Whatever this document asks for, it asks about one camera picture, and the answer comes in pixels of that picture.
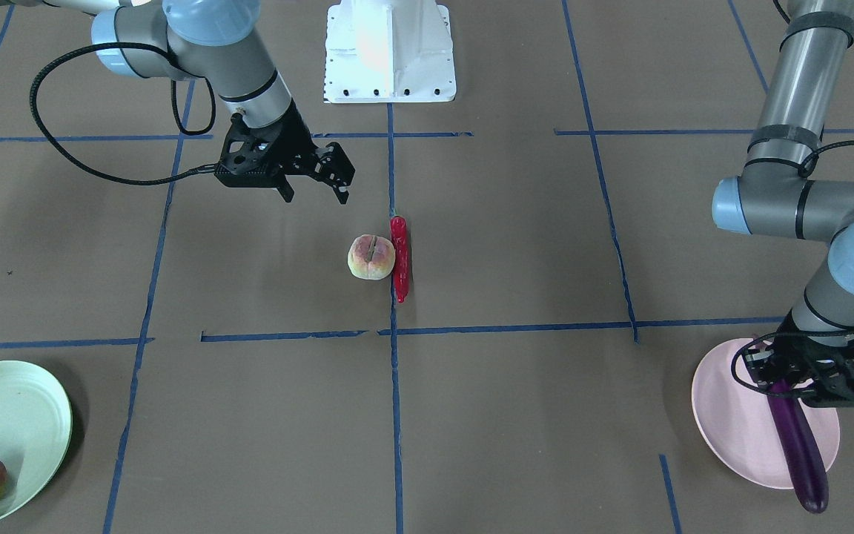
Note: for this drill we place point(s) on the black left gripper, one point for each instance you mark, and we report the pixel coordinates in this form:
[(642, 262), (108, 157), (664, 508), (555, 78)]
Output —
[(805, 348)]

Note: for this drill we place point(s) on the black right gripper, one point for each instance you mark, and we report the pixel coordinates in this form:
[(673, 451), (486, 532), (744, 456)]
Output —
[(294, 140)]

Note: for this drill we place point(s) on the red chili pepper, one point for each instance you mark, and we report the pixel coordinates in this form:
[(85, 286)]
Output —
[(402, 258)]

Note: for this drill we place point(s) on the pink peach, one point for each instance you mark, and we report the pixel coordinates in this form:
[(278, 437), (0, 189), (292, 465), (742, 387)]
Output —
[(371, 257)]

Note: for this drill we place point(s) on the purple eggplant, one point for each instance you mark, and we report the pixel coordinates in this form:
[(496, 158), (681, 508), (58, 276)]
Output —
[(800, 449)]

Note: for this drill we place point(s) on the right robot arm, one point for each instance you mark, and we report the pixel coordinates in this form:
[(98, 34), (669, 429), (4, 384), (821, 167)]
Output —
[(216, 42)]

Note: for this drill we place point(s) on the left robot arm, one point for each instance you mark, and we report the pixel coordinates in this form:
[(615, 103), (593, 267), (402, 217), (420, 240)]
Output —
[(775, 194)]

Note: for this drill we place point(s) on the pink plate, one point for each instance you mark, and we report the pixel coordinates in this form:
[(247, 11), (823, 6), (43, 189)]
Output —
[(737, 424)]

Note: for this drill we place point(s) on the light green plate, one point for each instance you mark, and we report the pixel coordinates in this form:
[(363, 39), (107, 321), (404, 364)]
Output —
[(35, 430)]

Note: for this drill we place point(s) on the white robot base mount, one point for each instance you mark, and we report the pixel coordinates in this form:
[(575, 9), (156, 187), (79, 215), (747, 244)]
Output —
[(388, 51)]

